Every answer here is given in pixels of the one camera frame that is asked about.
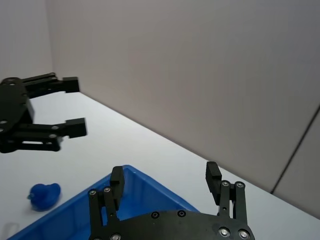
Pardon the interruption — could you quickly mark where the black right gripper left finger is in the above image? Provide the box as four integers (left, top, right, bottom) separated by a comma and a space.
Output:
87, 165, 125, 240

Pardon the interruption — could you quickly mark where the blue plastic bin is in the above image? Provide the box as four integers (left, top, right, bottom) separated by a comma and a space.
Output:
6, 164, 201, 240

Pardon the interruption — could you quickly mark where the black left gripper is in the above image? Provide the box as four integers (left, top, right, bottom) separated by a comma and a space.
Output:
0, 72, 89, 154

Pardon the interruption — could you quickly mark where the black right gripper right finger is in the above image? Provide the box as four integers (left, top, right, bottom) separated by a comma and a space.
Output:
205, 161, 247, 223

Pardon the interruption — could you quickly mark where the blue rubber duck toy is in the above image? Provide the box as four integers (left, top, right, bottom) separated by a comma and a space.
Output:
26, 182, 62, 212

